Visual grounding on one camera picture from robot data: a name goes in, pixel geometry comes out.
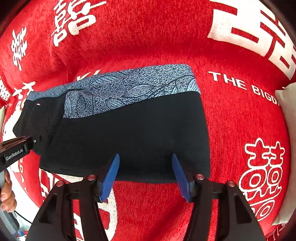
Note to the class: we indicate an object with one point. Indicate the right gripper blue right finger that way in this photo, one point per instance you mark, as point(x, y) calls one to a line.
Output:
point(185, 178)

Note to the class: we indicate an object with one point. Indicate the black pants with floral trim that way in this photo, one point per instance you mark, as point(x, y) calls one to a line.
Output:
point(146, 115)

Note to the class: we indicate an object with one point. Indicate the person's left hand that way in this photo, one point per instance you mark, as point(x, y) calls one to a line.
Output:
point(8, 200)

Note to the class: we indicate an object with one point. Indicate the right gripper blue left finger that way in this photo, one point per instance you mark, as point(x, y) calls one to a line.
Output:
point(106, 177)

